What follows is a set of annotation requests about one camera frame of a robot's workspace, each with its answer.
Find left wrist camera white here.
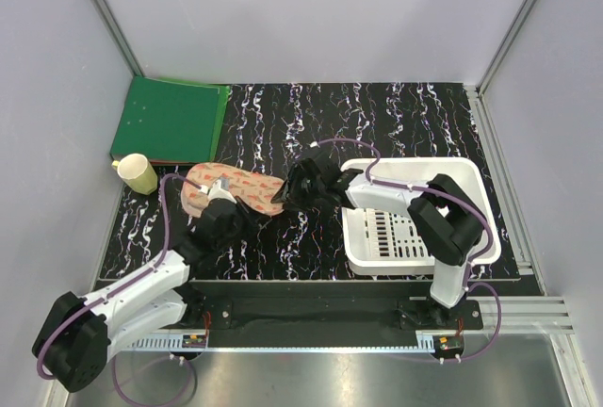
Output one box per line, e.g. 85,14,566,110
199,177,236,204

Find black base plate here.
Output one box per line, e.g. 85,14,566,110
89,279,486,350

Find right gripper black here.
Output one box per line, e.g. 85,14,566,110
270,163,325,214

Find black marble pattern mat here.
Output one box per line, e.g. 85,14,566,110
96,81,522,282

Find tulip print mesh laundry bag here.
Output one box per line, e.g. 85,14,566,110
180,162,284,218

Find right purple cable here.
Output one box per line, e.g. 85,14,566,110
310,138,503,361

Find green folder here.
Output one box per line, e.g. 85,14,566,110
109,76,230,165

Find white plastic basket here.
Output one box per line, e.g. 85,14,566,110
341,157,501,276

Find cream yellow mug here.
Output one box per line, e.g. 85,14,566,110
111,154,158,195

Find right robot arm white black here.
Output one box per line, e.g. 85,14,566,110
272,146,501,329

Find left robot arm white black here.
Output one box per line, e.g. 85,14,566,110
32,199,262,393

